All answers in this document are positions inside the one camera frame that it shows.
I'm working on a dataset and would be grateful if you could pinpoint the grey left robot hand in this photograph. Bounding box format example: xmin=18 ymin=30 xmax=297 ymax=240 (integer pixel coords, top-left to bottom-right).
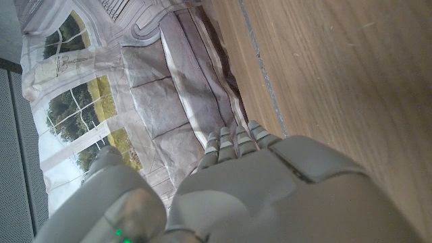
xmin=33 ymin=120 xmax=425 ymax=243

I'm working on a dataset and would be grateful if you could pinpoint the printed sofa room backdrop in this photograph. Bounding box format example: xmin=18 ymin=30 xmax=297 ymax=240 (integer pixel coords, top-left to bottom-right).
xmin=13 ymin=0 xmax=250 ymax=217

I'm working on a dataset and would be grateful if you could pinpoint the grey perforated panel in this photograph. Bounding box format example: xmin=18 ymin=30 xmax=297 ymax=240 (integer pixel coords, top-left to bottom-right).
xmin=0 ymin=59 xmax=50 ymax=243

